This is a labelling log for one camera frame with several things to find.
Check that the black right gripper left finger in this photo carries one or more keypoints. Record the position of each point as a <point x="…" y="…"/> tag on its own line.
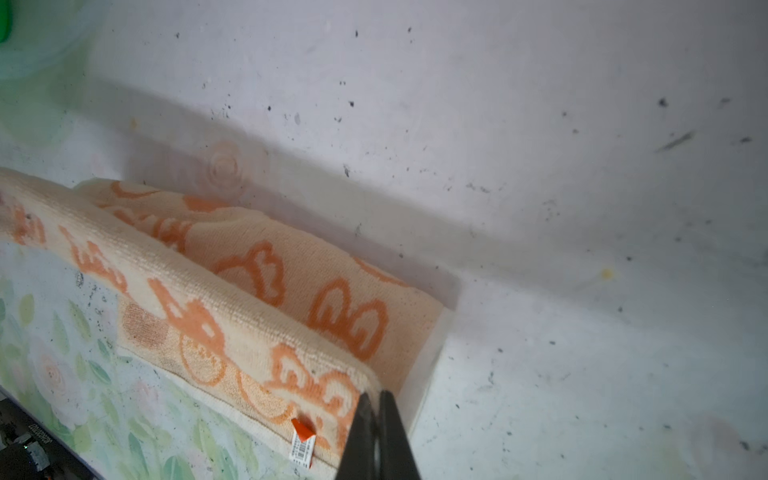
<point x="358" y="460"/>

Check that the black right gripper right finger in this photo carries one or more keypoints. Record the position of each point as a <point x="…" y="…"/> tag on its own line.
<point x="396" y="460"/>

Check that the orange bunny towel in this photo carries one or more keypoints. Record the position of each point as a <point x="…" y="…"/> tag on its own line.
<point x="271" y="324"/>

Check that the green plastic basket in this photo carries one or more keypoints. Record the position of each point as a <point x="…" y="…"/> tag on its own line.
<point x="5" y="19"/>

